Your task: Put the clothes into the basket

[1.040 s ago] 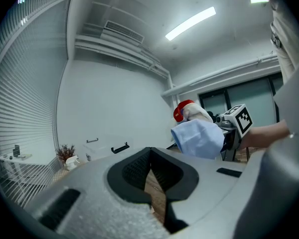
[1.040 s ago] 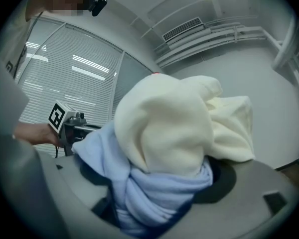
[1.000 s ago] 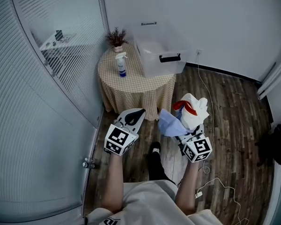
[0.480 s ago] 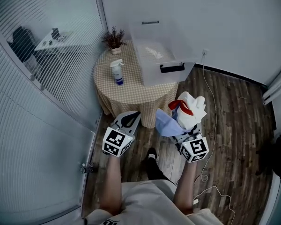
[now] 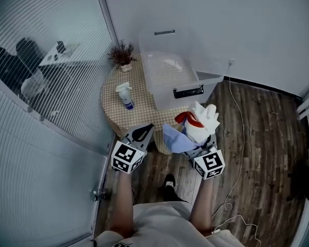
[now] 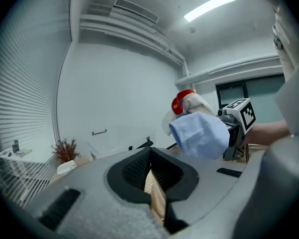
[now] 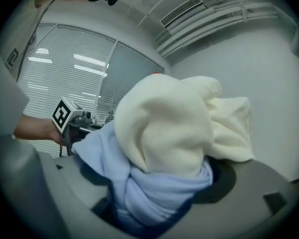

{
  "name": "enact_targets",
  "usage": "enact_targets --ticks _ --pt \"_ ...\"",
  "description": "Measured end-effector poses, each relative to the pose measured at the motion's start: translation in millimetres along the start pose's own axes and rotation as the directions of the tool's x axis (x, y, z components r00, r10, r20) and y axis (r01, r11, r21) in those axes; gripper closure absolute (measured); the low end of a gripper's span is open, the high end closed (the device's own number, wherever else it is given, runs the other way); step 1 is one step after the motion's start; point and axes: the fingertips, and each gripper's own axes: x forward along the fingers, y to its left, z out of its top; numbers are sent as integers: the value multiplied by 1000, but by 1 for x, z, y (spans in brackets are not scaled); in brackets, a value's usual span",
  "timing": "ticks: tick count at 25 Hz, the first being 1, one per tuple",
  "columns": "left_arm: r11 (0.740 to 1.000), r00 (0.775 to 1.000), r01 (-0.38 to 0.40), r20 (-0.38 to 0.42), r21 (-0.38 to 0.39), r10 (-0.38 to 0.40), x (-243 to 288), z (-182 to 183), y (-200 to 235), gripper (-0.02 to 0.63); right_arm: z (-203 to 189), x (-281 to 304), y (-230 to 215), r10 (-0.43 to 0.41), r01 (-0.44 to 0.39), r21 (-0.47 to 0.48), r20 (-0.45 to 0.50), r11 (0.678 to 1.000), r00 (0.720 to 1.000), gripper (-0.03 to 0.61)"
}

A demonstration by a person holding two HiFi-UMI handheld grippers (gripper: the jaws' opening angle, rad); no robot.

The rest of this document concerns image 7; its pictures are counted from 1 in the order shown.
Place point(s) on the white air conditioner vent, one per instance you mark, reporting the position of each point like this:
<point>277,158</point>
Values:
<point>182,11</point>

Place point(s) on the light blue clothes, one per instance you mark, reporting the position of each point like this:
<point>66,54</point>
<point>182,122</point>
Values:
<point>152,195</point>

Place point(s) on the white venetian blinds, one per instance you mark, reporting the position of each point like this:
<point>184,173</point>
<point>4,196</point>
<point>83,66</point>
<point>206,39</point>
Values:
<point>72,83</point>

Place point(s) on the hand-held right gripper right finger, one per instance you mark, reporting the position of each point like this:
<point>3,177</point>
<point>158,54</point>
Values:
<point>224,183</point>

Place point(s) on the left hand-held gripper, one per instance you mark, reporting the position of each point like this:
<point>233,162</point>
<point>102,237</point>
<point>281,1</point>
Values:
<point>64,113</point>

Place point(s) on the cream clothes with red trim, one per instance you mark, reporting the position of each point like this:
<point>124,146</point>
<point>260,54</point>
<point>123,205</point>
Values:
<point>169,123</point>

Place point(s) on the person's light grey shirt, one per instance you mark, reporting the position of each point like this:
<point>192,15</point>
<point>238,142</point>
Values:
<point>12,46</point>

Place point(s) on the white ceiling pipes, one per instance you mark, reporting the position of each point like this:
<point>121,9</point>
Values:
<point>226,16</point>

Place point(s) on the person's left forearm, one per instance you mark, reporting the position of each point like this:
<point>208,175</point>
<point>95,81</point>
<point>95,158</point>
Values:
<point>35,129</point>

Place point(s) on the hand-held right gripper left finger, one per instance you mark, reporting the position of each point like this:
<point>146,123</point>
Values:
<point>94,175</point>

